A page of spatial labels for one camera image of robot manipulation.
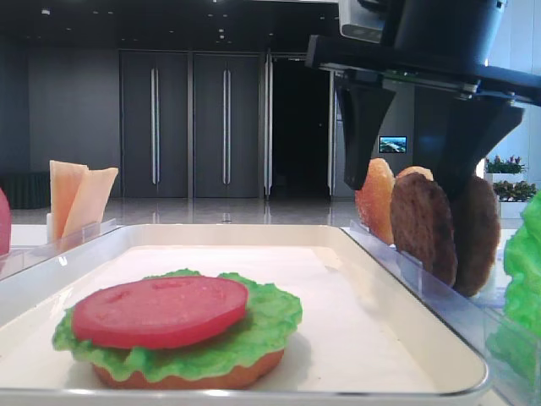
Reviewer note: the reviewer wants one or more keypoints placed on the standing green lettuce leaf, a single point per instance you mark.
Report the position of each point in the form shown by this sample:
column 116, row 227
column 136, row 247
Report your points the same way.
column 522, row 295

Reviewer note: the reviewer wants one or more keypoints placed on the clear acrylic rack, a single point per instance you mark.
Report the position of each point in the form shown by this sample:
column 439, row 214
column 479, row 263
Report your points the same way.
column 472, row 319
column 32, row 245

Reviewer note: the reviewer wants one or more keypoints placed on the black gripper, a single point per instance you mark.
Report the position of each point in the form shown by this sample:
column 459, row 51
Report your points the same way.
column 436, row 43

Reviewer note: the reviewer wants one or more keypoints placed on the rear standing bun slice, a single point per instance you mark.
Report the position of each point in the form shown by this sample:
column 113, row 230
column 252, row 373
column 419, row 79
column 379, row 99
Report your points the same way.
column 416, row 169

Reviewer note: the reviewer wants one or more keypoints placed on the white flower planter box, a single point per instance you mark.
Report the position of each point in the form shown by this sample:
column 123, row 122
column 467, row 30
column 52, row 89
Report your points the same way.
column 508, row 177

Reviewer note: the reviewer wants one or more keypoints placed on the standing bun slice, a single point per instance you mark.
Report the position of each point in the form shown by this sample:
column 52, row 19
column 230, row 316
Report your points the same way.
column 416, row 169
column 373, row 200

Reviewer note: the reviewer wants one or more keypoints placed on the front standing bun slice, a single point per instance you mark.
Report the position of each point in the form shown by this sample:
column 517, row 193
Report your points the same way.
column 373, row 200

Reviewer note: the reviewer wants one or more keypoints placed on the right clear acrylic rack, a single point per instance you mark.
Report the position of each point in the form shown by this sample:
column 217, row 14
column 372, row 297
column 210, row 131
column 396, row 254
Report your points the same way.
column 472, row 319

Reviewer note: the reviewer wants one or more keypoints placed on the small wall display screen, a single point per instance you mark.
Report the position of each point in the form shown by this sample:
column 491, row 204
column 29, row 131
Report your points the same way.
column 392, row 144

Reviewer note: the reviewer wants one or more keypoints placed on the standing red tomato slice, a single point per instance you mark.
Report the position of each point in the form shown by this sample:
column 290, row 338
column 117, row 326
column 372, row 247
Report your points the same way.
column 5, row 224

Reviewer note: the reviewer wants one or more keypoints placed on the red tomato slice on stack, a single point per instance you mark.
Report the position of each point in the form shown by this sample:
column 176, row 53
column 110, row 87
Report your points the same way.
column 160, row 313

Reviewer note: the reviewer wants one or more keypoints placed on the left clear acrylic rack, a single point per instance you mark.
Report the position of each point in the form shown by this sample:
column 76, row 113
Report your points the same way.
column 32, row 245

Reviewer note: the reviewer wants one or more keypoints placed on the green lettuce leaf on stack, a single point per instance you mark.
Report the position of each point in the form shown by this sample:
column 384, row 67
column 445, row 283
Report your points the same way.
column 235, row 358

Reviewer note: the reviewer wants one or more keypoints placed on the brown meat patty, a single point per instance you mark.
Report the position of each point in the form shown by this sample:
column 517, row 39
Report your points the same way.
column 477, row 235
column 422, row 225

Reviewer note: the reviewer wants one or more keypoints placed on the orange cheese slice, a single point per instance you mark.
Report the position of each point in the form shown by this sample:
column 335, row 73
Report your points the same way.
column 65, row 179
column 90, row 199

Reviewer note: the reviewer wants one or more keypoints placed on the right orange cheese slice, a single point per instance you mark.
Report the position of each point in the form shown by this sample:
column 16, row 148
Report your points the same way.
column 90, row 199

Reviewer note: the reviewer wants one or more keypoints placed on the white metal tray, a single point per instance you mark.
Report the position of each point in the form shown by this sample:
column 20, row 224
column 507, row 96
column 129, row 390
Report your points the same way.
column 364, row 339

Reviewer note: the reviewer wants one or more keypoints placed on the left orange cheese slice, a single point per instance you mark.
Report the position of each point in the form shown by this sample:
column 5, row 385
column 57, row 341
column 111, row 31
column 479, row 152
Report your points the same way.
column 65, row 179

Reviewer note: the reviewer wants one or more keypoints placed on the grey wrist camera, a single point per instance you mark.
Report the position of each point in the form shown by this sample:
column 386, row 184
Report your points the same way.
column 362, row 20

